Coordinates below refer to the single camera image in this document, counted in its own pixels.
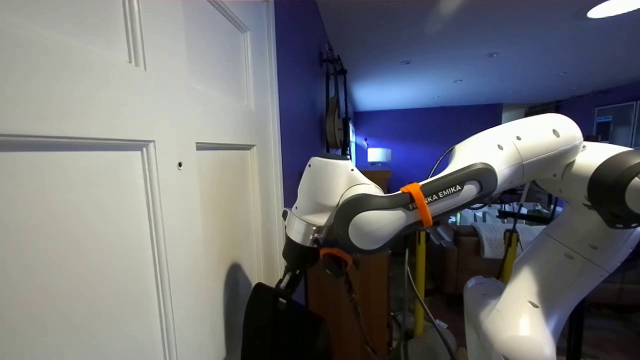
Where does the white panel door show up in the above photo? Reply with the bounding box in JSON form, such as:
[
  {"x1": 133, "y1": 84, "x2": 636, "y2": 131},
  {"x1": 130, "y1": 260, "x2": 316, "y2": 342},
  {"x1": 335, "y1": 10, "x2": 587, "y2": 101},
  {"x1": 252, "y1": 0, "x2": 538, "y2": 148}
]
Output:
[{"x1": 0, "y1": 0, "x2": 282, "y2": 360}]

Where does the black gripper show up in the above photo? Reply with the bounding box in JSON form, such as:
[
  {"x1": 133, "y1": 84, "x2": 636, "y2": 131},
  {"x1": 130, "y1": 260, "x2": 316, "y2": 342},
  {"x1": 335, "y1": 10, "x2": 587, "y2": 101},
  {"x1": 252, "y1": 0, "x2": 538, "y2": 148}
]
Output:
[{"x1": 279, "y1": 240, "x2": 321, "y2": 295}]

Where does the yellow pole stand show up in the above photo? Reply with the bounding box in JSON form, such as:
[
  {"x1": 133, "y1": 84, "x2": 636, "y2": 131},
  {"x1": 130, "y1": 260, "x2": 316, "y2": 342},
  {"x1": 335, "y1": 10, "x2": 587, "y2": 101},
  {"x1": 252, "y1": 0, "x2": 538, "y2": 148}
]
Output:
[{"x1": 404, "y1": 230, "x2": 457, "y2": 360}]

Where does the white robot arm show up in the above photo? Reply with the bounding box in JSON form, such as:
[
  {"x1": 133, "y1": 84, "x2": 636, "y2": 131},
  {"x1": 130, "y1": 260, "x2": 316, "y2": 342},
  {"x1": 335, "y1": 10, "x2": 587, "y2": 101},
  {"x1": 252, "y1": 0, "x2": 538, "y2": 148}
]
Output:
[{"x1": 285, "y1": 112, "x2": 640, "y2": 360}]

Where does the orange cable strap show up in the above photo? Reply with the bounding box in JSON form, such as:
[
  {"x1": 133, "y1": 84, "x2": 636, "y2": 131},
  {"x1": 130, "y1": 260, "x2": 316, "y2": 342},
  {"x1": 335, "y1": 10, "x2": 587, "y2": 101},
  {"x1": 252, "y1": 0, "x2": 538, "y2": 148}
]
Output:
[{"x1": 401, "y1": 183, "x2": 436, "y2": 233}]

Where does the ceiling light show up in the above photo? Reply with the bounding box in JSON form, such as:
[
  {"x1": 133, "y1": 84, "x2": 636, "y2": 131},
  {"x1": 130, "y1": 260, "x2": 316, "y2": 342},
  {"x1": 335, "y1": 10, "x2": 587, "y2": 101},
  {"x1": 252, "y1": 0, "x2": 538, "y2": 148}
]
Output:
[{"x1": 587, "y1": 0, "x2": 640, "y2": 21}]

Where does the black head sock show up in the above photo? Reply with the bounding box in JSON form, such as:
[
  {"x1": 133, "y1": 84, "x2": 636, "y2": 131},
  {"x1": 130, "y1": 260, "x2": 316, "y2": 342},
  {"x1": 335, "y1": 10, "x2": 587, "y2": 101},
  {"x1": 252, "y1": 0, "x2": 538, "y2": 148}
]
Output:
[{"x1": 240, "y1": 283, "x2": 333, "y2": 360}]

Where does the black wall hanging rack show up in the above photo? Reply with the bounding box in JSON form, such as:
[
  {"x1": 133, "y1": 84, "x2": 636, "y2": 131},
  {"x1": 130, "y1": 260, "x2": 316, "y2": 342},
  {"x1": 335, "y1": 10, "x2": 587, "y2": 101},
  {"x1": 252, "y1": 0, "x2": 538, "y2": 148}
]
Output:
[{"x1": 321, "y1": 46, "x2": 351, "y2": 158}]

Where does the brown wooden shelf cabinet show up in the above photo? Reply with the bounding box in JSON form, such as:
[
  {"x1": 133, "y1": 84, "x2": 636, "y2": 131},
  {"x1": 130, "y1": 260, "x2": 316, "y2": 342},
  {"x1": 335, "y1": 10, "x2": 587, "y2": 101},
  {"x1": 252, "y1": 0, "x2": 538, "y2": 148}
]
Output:
[{"x1": 299, "y1": 164, "x2": 388, "y2": 360}]

